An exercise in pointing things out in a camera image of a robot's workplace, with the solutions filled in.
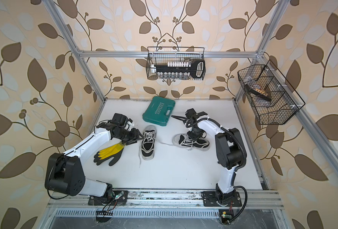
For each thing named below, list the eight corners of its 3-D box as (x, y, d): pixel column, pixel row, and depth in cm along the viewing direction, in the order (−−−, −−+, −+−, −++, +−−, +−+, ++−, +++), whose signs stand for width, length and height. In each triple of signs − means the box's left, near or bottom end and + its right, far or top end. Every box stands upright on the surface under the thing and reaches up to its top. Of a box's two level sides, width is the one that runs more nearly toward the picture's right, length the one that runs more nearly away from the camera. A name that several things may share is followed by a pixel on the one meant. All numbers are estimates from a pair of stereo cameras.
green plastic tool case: (142, 120, 108) (141, 117, 105) (154, 99, 123) (154, 95, 119) (166, 127, 104) (166, 123, 101) (175, 104, 119) (176, 100, 116)
